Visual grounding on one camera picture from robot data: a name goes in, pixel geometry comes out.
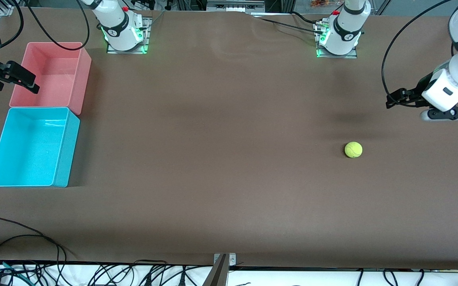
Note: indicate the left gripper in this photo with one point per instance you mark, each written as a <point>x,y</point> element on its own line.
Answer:
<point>415,95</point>

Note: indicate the yellow tennis ball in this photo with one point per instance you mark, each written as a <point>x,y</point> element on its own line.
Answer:
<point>353,149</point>

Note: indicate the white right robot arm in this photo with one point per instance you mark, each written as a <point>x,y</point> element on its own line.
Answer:
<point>113,22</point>

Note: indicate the pink plastic bin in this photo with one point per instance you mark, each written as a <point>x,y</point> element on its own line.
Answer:
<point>58,71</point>

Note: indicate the blue plastic bin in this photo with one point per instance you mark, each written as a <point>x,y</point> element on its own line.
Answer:
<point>30,147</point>

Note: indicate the orange patterned packet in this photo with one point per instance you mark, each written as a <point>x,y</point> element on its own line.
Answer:
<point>321,3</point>

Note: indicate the aluminium extrusion rail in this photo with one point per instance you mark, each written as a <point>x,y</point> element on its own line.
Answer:
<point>6,7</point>

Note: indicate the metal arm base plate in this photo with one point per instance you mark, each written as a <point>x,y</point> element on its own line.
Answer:
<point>146,37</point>
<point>338,56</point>

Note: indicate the dark metal frame post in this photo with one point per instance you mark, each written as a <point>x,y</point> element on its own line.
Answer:
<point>288,4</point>

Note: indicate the grey metal frame bar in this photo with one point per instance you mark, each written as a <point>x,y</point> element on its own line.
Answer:
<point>235,5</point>

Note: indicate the metal corner bracket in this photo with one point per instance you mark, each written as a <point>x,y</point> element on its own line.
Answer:
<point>232,260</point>

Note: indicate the grey camera mount beam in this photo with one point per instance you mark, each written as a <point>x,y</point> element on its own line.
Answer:
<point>218,274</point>

